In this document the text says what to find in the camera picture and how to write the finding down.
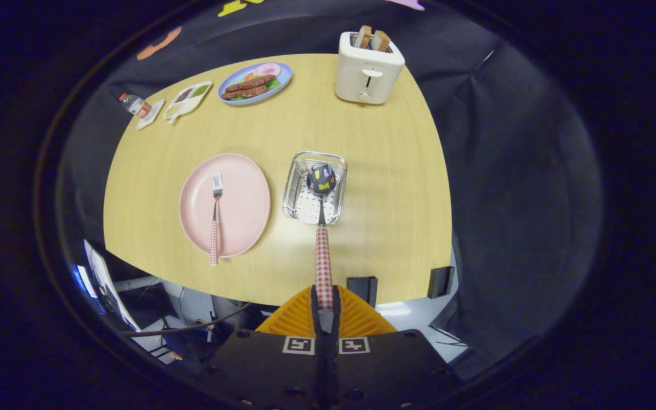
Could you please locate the small white square tray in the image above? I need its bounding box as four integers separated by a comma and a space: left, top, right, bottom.
136, 99, 166, 131

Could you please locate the brown grilled sausage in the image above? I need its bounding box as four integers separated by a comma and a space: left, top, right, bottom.
223, 85, 269, 100
224, 75, 276, 93

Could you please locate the metal wire basket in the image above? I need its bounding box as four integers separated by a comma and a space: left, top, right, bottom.
282, 150, 348, 226

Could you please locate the white toaster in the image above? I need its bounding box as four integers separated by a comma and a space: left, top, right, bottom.
334, 31, 406, 105

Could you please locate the fork with red checkered handle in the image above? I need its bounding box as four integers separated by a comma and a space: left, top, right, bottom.
210, 173, 224, 267

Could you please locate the dark cable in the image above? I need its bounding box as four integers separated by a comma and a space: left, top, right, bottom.
117, 302, 252, 338

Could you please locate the white board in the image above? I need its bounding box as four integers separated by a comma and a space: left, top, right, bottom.
83, 239, 141, 332

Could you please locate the black table clamp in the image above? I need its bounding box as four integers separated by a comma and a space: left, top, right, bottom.
427, 265, 455, 299
347, 276, 379, 309

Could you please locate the white divided seasoning dish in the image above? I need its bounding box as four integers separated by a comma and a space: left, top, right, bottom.
163, 80, 213, 125

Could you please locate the blue lit screen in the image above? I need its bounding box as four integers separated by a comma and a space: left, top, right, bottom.
72, 265, 98, 300

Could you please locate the pink plate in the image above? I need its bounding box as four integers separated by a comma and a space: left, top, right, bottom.
179, 153, 272, 259

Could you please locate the spoon with red checkered handle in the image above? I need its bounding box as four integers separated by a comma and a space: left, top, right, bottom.
306, 163, 338, 334

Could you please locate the clear water bottle red label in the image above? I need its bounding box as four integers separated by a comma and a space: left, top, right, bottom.
119, 93, 153, 118

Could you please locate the blue plate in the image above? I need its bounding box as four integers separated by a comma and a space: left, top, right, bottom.
218, 61, 293, 106

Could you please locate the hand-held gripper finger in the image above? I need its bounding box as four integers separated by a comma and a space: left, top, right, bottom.
206, 285, 329, 410
328, 285, 461, 410

